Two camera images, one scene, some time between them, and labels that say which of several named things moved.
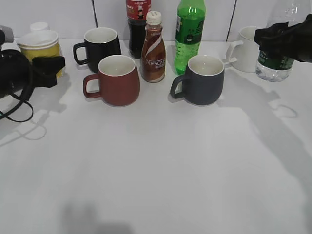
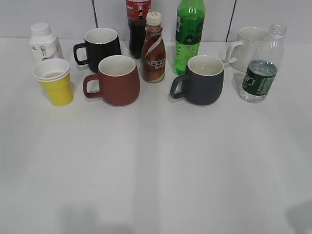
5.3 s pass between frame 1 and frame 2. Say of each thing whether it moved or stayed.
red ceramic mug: stayed
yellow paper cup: moved
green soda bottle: stayed
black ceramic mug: stayed
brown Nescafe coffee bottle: stayed
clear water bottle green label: moved
